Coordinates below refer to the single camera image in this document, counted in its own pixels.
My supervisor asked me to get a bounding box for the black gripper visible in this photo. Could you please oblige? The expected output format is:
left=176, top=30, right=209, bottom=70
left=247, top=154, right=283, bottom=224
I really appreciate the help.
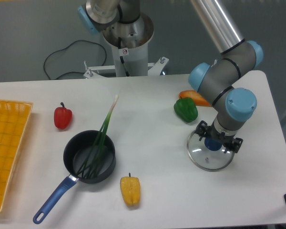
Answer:
left=194, top=120, right=243, bottom=153

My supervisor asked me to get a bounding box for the glass pot lid blue knob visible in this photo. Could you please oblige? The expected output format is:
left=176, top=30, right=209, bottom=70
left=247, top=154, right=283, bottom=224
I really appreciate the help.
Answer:
left=186, top=130, right=236, bottom=173

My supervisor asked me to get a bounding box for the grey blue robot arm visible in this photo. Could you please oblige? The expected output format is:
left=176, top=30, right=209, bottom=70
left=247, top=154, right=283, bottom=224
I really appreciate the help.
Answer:
left=77, top=0, right=264, bottom=153

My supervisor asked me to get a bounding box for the orange baguette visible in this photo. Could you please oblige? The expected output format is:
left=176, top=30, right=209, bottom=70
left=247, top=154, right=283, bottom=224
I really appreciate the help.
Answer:
left=179, top=90, right=211, bottom=107

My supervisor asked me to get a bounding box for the green bell pepper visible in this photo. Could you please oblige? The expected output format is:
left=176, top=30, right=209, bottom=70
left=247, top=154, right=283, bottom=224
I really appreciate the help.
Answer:
left=174, top=97, right=198, bottom=123

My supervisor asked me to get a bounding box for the yellow bell pepper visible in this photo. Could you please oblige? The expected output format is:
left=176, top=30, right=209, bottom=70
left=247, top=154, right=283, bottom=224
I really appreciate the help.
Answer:
left=120, top=173, right=141, bottom=207

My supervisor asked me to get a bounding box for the green scallion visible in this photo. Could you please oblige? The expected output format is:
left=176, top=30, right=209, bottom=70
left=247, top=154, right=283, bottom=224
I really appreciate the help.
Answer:
left=76, top=94, right=119, bottom=178

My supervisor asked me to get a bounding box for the red bell pepper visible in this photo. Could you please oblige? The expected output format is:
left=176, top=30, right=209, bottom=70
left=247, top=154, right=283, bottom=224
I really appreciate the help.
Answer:
left=53, top=102, right=72, bottom=130

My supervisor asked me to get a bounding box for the yellow woven basket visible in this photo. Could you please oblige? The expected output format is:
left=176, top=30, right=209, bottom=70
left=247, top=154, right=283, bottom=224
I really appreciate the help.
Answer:
left=0, top=100, right=33, bottom=212

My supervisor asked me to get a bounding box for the black saucepan blue handle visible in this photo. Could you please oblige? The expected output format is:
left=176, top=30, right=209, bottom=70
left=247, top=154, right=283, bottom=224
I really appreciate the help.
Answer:
left=33, top=130, right=116, bottom=224

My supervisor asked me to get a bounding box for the black floor cable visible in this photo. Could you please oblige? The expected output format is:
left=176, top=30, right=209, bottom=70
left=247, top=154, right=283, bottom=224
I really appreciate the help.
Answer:
left=43, top=40, right=107, bottom=81

